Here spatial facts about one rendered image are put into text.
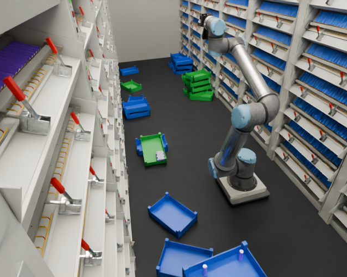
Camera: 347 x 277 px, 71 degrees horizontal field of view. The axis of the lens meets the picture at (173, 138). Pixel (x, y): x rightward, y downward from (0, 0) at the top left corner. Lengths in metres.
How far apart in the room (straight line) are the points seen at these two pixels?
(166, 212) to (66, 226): 1.38
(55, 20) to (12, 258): 0.65
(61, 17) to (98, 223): 0.59
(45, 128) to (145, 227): 1.46
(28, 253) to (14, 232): 0.04
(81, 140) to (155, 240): 1.14
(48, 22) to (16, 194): 0.61
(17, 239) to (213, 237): 1.53
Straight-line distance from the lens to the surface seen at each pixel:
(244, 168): 1.79
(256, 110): 1.26
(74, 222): 0.53
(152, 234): 1.77
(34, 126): 0.43
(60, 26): 0.81
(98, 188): 0.86
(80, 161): 0.67
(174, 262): 1.65
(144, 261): 1.68
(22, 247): 0.31
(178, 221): 1.81
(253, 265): 1.22
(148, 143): 2.38
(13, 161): 0.38
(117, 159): 1.60
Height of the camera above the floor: 1.46
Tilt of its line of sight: 34 degrees down
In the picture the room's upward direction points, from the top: 3 degrees counter-clockwise
